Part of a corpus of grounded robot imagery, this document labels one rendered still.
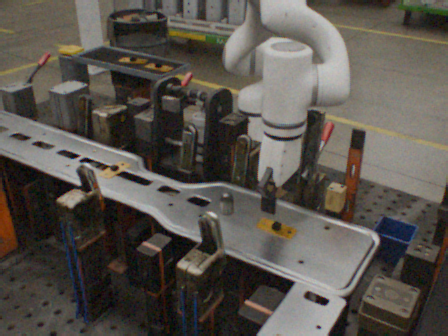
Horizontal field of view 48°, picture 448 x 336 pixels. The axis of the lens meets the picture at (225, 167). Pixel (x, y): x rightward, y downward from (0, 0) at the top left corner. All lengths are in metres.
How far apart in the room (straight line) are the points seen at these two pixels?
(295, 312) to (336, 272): 0.14
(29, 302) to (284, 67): 0.91
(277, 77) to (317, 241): 0.36
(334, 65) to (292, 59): 0.09
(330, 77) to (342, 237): 0.35
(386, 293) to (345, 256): 0.18
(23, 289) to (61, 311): 0.15
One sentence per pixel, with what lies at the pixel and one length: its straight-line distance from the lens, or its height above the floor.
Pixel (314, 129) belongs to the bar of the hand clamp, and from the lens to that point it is 1.11.
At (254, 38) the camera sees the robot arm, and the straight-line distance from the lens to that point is 1.44.
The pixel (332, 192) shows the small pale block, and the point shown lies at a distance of 1.11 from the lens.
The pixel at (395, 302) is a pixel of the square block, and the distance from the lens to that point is 0.87.
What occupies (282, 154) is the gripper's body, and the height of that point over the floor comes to 1.20.
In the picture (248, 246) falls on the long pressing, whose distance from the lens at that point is 1.03.
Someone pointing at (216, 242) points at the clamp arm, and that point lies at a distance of 0.93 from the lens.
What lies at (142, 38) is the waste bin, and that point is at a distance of 4.09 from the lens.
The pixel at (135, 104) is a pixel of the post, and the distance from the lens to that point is 1.45.
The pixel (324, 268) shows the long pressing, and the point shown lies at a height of 1.00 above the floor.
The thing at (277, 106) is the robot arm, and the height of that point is 1.30.
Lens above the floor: 1.64
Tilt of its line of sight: 30 degrees down
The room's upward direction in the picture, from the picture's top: straight up
